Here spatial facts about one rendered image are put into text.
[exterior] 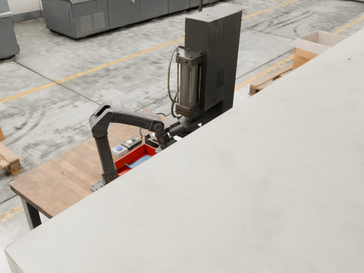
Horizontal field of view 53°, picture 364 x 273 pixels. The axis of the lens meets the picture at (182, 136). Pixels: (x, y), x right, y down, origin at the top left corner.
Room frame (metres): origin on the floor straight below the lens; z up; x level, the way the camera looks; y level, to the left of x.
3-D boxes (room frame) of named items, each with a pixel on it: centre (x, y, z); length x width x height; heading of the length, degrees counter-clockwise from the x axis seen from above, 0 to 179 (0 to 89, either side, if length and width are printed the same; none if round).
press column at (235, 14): (1.72, -0.19, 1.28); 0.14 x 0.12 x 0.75; 53
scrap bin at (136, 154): (1.50, 0.23, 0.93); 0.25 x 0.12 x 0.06; 143
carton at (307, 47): (4.57, -1.81, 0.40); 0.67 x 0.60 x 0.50; 135
